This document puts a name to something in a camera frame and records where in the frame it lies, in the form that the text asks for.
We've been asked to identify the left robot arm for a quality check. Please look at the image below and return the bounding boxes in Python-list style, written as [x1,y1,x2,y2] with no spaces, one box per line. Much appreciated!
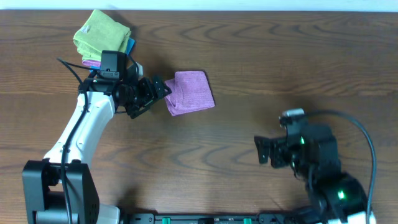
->
[22,77,172,224]

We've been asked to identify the green folded cloth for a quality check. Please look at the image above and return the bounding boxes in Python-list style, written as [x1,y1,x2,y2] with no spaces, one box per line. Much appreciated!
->
[73,9,131,61]

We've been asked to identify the purple folded cloth in stack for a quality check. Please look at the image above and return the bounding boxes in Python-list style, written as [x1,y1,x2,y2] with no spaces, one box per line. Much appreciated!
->
[82,59,101,68]

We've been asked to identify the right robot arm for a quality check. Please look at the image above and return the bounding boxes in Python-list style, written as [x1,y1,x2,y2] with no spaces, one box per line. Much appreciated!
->
[254,124,368,223]

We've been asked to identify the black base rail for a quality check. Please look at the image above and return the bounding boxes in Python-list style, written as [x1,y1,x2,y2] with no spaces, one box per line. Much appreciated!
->
[119,213,300,224]

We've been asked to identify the purple microfibre cloth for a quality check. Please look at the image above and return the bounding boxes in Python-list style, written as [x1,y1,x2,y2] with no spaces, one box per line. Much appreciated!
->
[165,71,215,116]

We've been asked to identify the blue folded cloth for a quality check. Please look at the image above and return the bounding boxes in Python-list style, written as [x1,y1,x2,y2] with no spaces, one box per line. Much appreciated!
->
[89,38,136,72]

